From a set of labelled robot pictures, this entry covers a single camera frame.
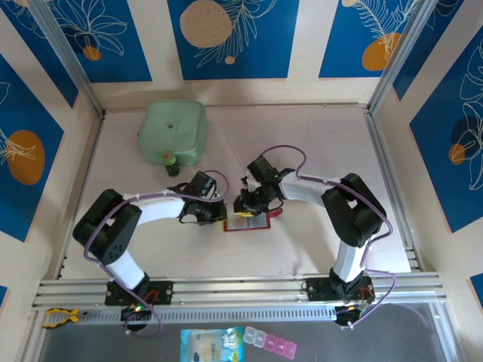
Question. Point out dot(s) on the red card holder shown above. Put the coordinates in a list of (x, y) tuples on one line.
[(258, 224)]

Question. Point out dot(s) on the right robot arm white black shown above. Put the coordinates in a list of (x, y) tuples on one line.
[(351, 211)]

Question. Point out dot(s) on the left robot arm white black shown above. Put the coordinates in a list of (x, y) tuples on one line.
[(158, 207)]

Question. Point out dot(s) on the mint green zip pouch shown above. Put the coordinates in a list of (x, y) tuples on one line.
[(171, 128)]

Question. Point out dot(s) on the blue snack packet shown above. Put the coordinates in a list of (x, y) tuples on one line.
[(211, 345)]

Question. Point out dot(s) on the white pink pill organizer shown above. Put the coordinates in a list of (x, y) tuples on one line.
[(269, 341)]

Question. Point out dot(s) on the yellow black pliers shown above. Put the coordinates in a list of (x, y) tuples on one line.
[(60, 316)]

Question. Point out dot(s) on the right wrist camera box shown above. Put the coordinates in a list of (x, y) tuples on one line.
[(250, 181)]

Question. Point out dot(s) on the aluminium mounting rail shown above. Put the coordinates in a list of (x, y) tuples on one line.
[(245, 290)]

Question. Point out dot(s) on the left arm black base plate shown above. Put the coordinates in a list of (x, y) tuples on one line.
[(168, 290)]

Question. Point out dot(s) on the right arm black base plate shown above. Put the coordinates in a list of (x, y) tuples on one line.
[(317, 290)]

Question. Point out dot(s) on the aluminium side rail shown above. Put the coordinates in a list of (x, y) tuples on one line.
[(379, 143), (89, 162)]

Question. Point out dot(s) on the aluminium corner post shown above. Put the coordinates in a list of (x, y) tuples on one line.
[(64, 49), (402, 49)]

